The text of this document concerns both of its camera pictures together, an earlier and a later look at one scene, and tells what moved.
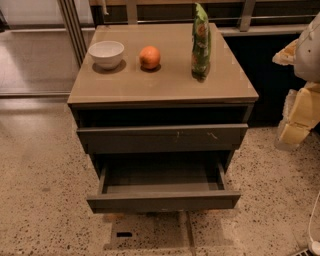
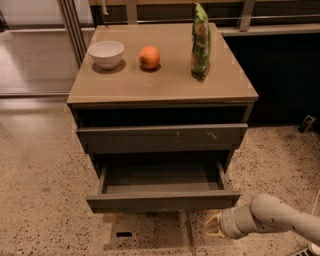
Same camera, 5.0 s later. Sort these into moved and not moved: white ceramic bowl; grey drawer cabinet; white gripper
Moved: white gripper
Not moved: white ceramic bowl; grey drawer cabinet
